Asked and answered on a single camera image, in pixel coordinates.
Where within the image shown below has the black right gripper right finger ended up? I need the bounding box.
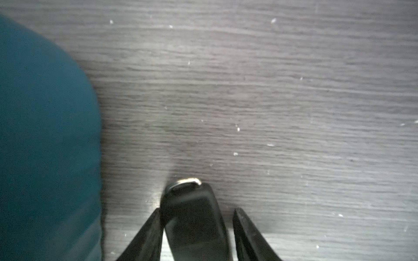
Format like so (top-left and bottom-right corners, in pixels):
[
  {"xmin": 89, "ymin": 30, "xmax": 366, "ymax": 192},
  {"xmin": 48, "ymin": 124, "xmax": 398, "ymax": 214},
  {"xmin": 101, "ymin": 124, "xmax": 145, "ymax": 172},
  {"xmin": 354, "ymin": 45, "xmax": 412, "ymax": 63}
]
[{"xmin": 233, "ymin": 208, "xmax": 282, "ymax": 261}]

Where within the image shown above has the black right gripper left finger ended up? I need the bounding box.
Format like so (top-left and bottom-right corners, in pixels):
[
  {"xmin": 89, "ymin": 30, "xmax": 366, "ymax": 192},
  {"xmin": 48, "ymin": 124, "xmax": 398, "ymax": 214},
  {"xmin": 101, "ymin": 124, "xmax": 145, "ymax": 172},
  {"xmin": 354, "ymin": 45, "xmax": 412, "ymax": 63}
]
[{"xmin": 117, "ymin": 208, "xmax": 163, "ymax": 261}]

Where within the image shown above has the black key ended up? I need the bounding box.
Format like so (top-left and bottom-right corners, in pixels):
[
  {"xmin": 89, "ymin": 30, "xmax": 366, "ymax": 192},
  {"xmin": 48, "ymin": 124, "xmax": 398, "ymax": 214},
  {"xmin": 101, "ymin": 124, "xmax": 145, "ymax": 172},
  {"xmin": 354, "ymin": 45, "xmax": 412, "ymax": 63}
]
[{"xmin": 160, "ymin": 178, "xmax": 232, "ymax": 261}]

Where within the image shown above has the teal plastic storage box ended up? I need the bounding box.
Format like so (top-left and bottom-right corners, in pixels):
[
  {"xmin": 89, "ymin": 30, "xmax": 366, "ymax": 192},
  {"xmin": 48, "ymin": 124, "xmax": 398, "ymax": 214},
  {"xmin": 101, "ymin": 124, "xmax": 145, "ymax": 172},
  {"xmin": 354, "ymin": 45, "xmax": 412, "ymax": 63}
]
[{"xmin": 1, "ymin": 16, "xmax": 102, "ymax": 261}]

